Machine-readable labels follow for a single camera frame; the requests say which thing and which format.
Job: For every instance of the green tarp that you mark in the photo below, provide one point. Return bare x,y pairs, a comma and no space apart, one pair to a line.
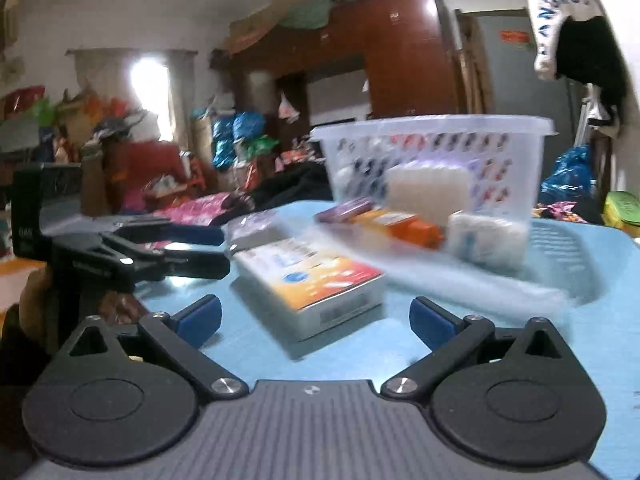
310,12

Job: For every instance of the cardboard boxes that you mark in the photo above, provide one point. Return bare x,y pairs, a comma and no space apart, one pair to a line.
260,25

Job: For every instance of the purple box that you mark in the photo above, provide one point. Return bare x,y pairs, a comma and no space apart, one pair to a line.
344,210

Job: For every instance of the clear plastic packet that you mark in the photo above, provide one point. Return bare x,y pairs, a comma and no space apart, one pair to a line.
250,229

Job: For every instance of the window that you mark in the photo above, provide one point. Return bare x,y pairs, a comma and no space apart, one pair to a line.
150,90

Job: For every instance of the green box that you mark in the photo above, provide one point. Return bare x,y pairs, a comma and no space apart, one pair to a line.
622,210

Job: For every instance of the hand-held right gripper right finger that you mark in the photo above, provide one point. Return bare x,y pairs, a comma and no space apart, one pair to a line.
431,322

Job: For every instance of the pile of blue bags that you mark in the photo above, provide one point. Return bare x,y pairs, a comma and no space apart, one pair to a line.
237,135

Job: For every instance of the blue plastic bag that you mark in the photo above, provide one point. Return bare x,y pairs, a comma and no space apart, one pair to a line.
570,172

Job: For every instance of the black clothes pile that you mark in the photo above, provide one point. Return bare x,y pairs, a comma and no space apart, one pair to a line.
295,185

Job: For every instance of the white translucent box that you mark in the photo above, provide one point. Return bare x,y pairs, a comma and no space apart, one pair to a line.
429,187

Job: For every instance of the clear plastic basket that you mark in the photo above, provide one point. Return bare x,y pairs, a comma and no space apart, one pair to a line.
440,155

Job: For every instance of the brown wooden wardrobe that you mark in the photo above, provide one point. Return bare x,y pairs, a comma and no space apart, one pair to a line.
400,45

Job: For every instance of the red door sign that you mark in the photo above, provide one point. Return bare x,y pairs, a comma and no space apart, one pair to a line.
515,36

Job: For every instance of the white hanging plastic bag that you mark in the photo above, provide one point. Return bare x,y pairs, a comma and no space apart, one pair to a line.
287,107

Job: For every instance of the grey door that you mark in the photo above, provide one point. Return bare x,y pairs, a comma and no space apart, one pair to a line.
525,80

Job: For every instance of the white soft packet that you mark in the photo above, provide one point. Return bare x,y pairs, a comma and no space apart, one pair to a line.
485,240

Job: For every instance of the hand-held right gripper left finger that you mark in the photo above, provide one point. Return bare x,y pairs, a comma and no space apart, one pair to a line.
199,319

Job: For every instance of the round white container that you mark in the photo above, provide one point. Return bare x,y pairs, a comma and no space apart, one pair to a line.
344,176

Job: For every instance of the white and orange medicine box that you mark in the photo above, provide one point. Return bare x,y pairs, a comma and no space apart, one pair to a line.
312,282

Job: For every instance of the person's left hand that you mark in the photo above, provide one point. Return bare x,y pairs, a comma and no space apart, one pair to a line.
37,310

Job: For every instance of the green plastic bag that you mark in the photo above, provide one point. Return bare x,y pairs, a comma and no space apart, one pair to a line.
262,146

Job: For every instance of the red covered furniture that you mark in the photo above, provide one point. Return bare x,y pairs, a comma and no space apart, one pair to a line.
145,170

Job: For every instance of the white and black hanging garment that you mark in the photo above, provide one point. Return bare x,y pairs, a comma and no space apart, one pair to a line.
585,55

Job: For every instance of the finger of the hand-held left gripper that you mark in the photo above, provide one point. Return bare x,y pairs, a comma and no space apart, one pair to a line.
200,266
192,235

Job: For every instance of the pink floral blanket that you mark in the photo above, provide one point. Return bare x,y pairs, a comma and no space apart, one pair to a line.
197,209

